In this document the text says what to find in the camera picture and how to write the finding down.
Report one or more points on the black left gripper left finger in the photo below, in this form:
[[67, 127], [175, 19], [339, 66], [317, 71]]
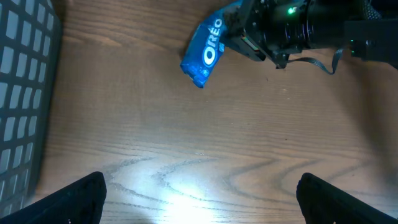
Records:
[[79, 202]]

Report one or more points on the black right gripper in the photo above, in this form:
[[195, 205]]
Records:
[[275, 30]]

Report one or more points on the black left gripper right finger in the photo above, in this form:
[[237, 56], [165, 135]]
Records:
[[321, 202]]

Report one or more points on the blue Oreo cookie pack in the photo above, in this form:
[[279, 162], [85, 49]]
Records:
[[206, 46]]

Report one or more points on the grey plastic shopping basket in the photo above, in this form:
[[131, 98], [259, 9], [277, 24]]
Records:
[[30, 39]]

